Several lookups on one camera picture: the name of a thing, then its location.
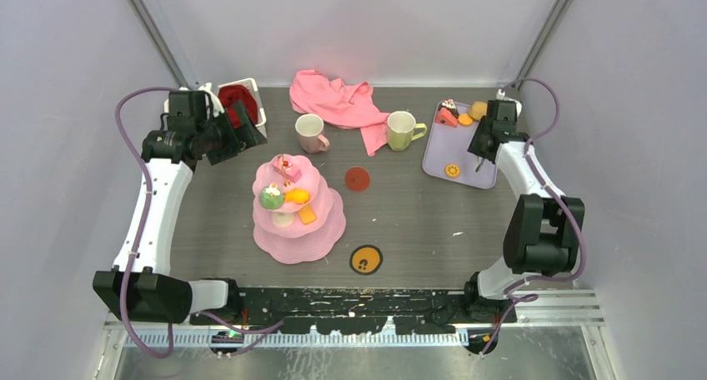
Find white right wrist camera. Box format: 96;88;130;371
495;88;523;116

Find orange lotus-root cookie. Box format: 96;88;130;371
444;163;461;178

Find metal serving tongs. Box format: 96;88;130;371
474;157;487;173

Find chocolate cake slice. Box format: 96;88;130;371
440;98;459;118

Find golden round bun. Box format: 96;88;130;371
469;101;488;121

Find white plastic basket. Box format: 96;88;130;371
218;77;268;137

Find pink cloth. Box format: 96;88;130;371
289;69;389;157

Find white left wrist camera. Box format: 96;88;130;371
196;82;226;118

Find lavender serving tray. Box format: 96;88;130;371
422;101;497;189

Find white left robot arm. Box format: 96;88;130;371
93;89;267;324

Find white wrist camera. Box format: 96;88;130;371
495;88;523;116
196;82;226;118

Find orange wafer bar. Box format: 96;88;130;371
297;204;317;225

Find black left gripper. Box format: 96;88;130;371
196;101;265;165

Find green frog macaron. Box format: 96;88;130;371
258;182;286;210

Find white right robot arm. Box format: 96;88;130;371
462;98;584;323

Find white round cake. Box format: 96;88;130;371
271;212;295;228

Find red round coaster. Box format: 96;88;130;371
344;167;371;192

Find orange fish-shaped cookie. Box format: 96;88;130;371
284;188;310;204

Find small orange round cookie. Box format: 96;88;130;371
458;113;474;127

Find green mug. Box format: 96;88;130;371
386;111;428;152

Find dark red towel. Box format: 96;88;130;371
218;84;258;128

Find orange round sticker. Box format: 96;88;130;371
348;245;384;276

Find pink three-tier dessert stand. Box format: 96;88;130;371
252;153;346;264

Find pink cherry cake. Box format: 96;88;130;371
271;154;302;183

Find pink mug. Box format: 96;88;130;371
295;113;330;154

